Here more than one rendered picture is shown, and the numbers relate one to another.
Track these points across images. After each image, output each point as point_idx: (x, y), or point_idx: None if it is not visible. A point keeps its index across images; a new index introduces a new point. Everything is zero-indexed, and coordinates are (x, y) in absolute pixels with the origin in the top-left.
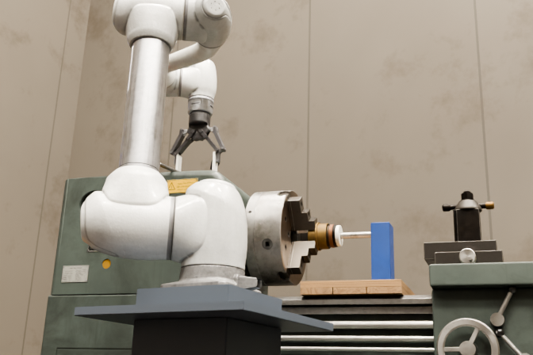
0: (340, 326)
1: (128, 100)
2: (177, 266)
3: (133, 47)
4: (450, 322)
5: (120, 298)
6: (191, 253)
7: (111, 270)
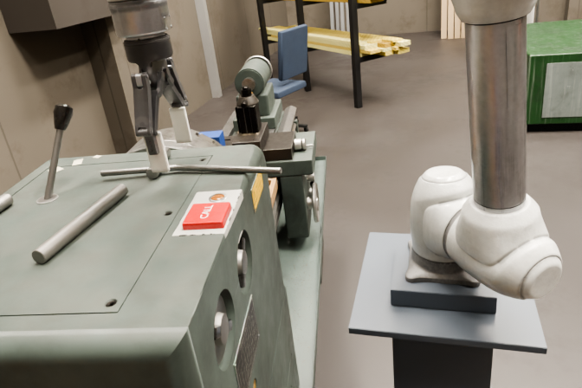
0: None
1: (526, 114)
2: (274, 295)
3: (525, 27)
4: (314, 191)
5: None
6: None
7: (259, 387)
